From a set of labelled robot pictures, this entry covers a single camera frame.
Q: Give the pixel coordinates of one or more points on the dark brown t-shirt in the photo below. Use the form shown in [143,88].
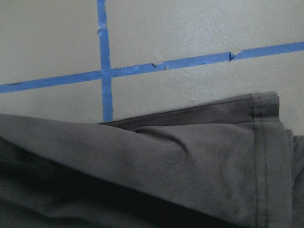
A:
[226,164]

